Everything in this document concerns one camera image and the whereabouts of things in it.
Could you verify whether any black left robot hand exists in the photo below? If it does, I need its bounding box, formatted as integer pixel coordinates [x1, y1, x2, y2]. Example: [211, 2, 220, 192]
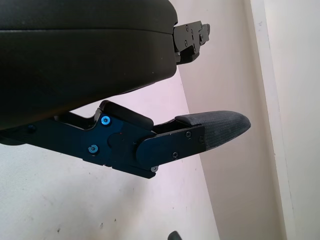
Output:
[0, 0, 252, 180]

